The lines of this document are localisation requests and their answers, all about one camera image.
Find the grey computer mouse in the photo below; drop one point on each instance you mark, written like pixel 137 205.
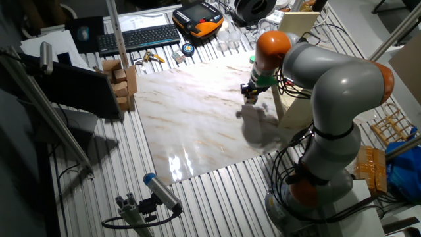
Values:
pixel 83 33

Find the orange cardboard package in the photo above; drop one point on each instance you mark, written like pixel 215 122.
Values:
pixel 371 168

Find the black filament spool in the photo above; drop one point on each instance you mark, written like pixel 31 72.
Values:
pixel 255 10

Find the aluminium profile pole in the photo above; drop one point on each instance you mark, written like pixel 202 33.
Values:
pixel 399 28
pixel 116 33
pixel 404 148

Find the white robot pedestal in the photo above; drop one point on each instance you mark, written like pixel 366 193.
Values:
pixel 358 217

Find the white paper sheets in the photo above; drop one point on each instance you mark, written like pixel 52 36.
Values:
pixel 59 42

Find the small cardboard block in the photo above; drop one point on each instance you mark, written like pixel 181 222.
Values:
pixel 120 89
pixel 112 65
pixel 124 102
pixel 120 75

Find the brown board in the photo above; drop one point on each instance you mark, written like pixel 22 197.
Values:
pixel 409 66

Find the short aluminium profile post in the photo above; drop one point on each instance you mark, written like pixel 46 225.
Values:
pixel 131 214

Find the wooden slat rack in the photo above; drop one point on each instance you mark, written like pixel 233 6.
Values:
pixel 393 126

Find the clear plastic cup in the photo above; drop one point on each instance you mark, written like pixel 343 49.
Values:
pixel 223 41
pixel 235 39

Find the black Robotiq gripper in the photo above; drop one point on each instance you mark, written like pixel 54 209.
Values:
pixel 254 88

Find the aluminium diagonal beam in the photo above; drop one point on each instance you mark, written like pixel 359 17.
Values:
pixel 42 108

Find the orange black teach pendant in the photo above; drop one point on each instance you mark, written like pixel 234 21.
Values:
pixel 197 19

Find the white power strip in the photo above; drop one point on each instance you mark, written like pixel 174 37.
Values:
pixel 274 16

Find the black monitor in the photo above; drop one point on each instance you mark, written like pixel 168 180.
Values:
pixel 75 89

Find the clear glass beaker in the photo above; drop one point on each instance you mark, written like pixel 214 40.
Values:
pixel 261 25

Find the marble patterned mat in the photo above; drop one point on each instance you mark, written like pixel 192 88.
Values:
pixel 197 115

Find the small cardboard box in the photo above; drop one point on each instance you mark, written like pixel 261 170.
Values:
pixel 132 80

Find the clear box coloured clips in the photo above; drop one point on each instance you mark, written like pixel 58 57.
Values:
pixel 178 57

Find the silver pliers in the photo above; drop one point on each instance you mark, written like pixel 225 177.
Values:
pixel 138 62

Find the silver camera blue end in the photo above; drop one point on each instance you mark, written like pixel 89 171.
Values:
pixel 162 192

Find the blue bag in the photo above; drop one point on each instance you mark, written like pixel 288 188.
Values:
pixel 404 168

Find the grey monitor base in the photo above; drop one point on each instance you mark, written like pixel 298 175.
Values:
pixel 72 126

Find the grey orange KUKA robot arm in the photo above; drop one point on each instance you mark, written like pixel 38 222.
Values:
pixel 338 85

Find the black mouse pad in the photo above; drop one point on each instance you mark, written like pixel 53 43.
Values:
pixel 95 29

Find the black computer keyboard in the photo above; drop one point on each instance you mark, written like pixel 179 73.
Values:
pixel 138 39

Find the round black puck blue logo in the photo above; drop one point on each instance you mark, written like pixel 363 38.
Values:
pixel 187 49

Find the black camera clamp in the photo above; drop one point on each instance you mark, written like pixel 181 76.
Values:
pixel 148 207

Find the silver depth camera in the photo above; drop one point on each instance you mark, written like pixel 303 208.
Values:
pixel 46 57

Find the cream wooden shelf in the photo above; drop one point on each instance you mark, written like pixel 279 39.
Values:
pixel 297 115

